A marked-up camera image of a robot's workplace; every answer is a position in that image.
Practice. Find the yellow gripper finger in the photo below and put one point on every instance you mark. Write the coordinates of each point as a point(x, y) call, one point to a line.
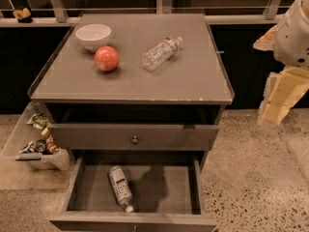
point(282, 92)
point(265, 43)

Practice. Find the labelled water bottle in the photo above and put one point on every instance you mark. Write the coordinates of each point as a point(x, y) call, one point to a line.
point(121, 188)

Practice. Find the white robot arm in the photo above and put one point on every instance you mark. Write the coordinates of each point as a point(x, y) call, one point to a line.
point(289, 42)

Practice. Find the clear crumpled water bottle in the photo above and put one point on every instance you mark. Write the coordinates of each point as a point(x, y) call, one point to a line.
point(160, 53)

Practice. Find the grey drawer cabinet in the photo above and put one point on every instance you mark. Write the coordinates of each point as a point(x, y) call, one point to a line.
point(191, 88)

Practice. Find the grey open middle drawer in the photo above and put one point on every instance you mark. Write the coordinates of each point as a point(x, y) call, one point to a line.
point(166, 197)

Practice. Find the round brass drawer knob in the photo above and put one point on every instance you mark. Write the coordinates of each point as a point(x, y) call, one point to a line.
point(134, 140)

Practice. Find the grey top drawer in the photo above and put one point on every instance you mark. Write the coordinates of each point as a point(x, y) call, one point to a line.
point(118, 136)

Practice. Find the red apple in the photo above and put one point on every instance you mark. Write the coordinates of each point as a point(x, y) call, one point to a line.
point(107, 59)

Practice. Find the white bowl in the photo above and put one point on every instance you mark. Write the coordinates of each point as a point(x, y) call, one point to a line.
point(93, 36)

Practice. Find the metal railing with glass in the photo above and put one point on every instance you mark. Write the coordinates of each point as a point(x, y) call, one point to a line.
point(56, 13)

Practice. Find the orange snack packet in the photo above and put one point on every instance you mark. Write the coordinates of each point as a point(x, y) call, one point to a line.
point(51, 145)

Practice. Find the green crumpled wrapper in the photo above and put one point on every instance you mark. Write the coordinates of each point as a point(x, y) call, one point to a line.
point(38, 121)

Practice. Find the yellow black object on ledge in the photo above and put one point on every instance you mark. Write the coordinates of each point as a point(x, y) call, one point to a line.
point(23, 15)

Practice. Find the crushed drink can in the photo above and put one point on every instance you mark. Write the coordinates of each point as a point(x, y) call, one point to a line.
point(40, 146)

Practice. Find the clear plastic trash bin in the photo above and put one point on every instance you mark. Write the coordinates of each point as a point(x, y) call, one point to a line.
point(20, 146)

